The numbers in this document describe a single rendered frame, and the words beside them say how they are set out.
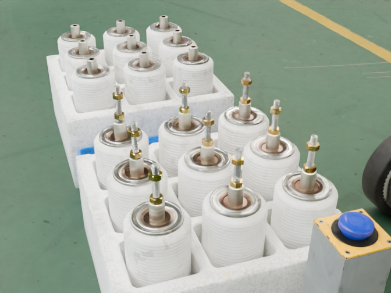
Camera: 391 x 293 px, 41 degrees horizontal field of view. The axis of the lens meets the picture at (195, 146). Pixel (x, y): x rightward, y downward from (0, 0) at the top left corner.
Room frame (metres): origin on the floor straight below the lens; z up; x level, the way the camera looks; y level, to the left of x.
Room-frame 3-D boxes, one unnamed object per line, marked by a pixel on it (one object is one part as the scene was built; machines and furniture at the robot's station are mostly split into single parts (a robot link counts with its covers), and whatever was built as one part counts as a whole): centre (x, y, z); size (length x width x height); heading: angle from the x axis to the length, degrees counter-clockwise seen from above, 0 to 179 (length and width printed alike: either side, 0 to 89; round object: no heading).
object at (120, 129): (0.79, 0.13, 0.26); 0.02 x 0.02 x 0.03
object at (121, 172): (0.68, 0.09, 0.25); 0.08 x 0.08 x 0.01
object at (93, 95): (1.07, 0.23, 0.16); 0.10 x 0.10 x 0.18
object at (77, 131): (1.22, 0.16, 0.09); 0.39 x 0.39 x 0.18; 20
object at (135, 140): (0.68, 0.09, 0.30); 0.01 x 0.01 x 0.08
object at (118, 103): (0.79, 0.13, 0.31); 0.01 x 0.01 x 0.08
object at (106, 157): (0.79, 0.13, 0.16); 0.10 x 0.10 x 0.18
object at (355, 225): (0.47, -0.19, 0.32); 0.04 x 0.04 x 0.02
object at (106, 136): (0.79, 0.13, 0.25); 0.08 x 0.08 x 0.01
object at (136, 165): (0.68, 0.09, 0.26); 0.02 x 0.02 x 0.03
